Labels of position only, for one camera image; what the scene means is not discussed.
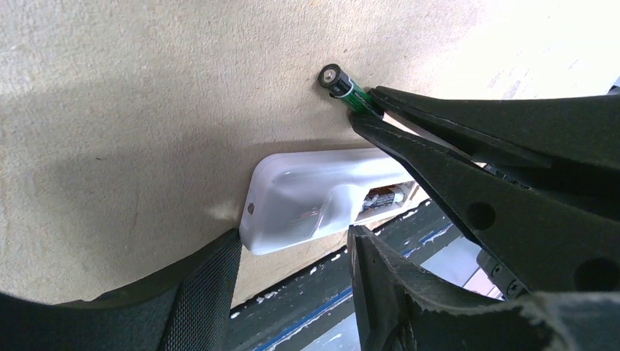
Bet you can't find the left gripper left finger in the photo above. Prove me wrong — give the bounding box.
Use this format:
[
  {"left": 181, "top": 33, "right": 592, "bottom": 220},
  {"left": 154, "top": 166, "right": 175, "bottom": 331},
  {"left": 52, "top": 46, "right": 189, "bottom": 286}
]
[{"left": 1, "top": 229, "right": 241, "bottom": 350}]

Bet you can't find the green black AAA battery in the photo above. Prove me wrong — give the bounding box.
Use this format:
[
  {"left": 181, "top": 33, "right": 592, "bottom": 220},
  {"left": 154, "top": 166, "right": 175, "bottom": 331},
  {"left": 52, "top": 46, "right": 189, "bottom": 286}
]
[{"left": 317, "top": 64, "right": 384, "bottom": 118}]

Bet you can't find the silver black AAA battery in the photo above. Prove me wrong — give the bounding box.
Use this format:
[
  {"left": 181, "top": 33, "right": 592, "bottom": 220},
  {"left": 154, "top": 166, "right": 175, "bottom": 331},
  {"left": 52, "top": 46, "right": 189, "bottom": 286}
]
[{"left": 361, "top": 186, "right": 406, "bottom": 212}]

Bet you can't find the white remote control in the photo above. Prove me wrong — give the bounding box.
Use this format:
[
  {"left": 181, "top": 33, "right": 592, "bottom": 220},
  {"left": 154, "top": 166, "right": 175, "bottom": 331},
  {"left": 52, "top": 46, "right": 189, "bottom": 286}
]
[{"left": 240, "top": 148, "right": 426, "bottom": 255}]

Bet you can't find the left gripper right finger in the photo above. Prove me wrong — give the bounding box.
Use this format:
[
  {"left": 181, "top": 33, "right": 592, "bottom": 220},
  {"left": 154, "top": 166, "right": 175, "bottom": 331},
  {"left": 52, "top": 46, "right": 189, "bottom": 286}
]
[{"left": 347, "top": 226, "right": 619, "bottom": 350}]

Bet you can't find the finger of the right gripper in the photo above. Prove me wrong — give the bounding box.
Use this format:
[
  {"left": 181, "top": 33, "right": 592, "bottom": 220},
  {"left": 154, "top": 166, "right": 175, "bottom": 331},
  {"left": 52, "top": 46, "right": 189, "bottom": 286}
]
[
  {"left": 369, "top": 86, "right": 619, "bottom": 170},
  {"left": 349, "top": 116, "right": 619, "bottom": 293}
]

